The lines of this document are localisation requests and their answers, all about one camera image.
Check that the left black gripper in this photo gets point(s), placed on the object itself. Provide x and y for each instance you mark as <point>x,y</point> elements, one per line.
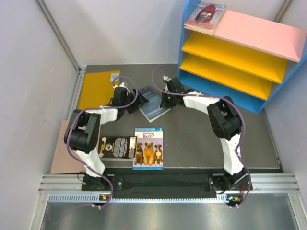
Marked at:
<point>140,101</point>

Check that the orange Othello book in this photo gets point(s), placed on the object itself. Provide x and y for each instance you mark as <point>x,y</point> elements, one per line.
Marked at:
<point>198,29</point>

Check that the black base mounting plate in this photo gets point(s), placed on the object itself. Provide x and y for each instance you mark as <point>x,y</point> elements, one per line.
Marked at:
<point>169,182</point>

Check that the black paperback book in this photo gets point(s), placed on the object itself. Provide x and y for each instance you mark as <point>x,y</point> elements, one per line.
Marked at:
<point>117,148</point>

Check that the yellow file folder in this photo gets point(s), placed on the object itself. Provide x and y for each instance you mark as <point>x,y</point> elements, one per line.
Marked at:
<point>97,89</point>

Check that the pink file folder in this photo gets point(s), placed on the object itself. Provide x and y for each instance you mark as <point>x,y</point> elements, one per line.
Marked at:
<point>63,163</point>

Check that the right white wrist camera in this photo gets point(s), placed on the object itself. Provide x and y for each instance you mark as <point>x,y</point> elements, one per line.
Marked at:
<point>166,78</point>

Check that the aluminium frame rail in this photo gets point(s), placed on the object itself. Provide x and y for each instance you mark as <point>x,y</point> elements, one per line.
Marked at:
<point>68,188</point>

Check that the red castle picture book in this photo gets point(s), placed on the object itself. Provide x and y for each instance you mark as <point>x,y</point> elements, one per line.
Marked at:
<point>206,15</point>

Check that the dark blue hardcover book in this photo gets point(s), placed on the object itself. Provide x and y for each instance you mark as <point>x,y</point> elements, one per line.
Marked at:
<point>151,109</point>

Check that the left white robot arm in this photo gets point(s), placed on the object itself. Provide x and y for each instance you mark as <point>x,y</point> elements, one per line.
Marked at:
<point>82,133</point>

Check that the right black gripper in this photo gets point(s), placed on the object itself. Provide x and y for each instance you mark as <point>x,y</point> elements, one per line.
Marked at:
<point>163,104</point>

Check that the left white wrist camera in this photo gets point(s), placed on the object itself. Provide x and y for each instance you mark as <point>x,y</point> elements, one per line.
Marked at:
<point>122,85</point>

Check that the colourful wooden bookshelf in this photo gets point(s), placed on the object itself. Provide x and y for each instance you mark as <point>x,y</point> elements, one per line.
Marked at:
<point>247,58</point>

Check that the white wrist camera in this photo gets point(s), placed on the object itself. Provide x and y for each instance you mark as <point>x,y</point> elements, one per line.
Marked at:
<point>122,85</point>
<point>166,78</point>

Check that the purple dog book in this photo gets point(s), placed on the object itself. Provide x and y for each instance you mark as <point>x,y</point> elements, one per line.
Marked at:
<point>149,149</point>

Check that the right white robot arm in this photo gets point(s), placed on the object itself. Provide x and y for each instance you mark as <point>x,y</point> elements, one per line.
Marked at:
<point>225,121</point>

